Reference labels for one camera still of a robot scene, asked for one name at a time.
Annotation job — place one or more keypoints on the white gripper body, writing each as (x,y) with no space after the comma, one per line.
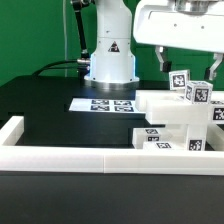
(157,22)

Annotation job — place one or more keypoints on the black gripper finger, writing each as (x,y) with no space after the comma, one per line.
(211,72)
(164,63)

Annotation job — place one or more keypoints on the white chair back piece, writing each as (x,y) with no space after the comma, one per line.
(169,107)

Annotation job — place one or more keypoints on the white chair seat piece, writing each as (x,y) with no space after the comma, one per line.
(193,137)

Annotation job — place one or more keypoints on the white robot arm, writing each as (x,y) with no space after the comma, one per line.
(112,64)

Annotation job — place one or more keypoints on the white marker sheet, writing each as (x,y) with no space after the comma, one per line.
(103,105)

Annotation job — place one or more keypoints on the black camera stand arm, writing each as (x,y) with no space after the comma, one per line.
(77,6)

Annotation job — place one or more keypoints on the white U-shaped fence frame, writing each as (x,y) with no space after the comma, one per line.
(93,160)

